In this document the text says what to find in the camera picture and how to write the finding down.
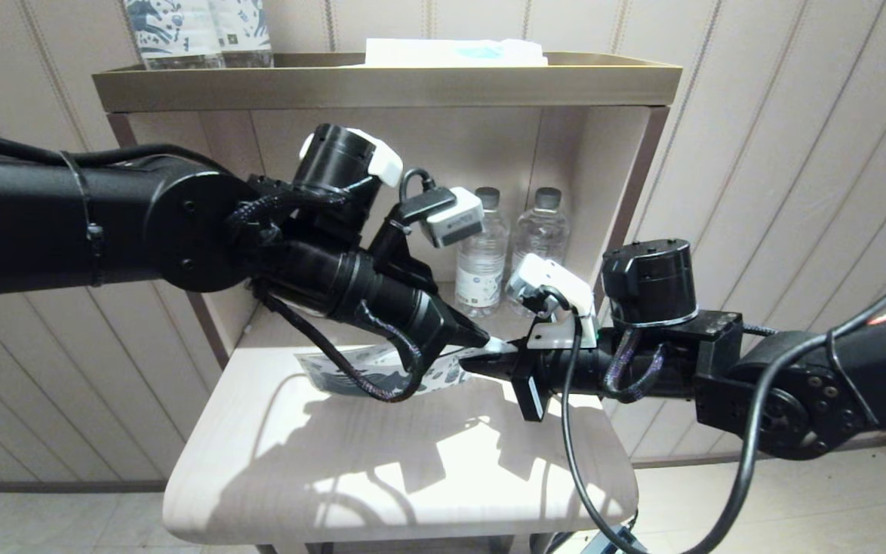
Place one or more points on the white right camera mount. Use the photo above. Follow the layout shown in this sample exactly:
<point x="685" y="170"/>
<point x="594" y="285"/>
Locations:
<point x="566" y="315"/>

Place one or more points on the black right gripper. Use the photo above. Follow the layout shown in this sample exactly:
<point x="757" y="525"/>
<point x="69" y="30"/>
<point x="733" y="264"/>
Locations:
<point x="531" y="385"/>

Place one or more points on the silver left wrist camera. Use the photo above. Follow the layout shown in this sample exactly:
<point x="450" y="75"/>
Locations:
<point x="458" y="219"/>

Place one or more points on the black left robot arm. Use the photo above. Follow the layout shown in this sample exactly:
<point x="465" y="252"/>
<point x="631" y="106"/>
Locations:
<point x="66" y="223"/>

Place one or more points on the white zip pouch blue horse print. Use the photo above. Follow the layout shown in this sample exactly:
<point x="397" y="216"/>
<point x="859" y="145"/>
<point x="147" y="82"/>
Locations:
<point x="381" y="373"/>

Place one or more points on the clear water bottle plain label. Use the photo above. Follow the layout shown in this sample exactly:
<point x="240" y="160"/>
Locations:
<point x="539" y="231"/>

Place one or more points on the clear water bottle dotted label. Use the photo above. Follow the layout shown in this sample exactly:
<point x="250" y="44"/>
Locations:
<point x="480" y="269"/>

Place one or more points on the brown shelf tray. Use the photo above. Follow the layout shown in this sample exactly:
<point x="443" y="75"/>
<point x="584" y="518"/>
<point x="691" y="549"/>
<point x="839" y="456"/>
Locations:
<point x="381" y="88"/>

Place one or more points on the small blue printed white pouch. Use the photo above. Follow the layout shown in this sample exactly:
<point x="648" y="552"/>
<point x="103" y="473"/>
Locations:
<point x="247" y="31"/>

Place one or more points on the grey robot base chassis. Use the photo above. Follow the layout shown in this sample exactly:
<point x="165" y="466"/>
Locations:
<point x="616" y="542"/>

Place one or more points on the beige wooden shelf unit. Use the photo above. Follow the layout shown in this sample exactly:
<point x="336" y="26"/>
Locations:
<point x="381" y="462"/>

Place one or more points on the flat white blue packet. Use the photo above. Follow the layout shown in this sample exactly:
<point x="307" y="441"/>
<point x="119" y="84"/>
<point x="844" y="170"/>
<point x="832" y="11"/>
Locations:
<point x="443" y="54"/>

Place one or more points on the large blue printed white pouch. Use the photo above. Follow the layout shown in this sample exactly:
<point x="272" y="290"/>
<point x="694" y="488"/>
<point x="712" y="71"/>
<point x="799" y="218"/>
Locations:
<point x="174" y="35"/>

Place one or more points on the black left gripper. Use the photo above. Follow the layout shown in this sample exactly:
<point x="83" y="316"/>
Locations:
<point x="428" y="323"/>

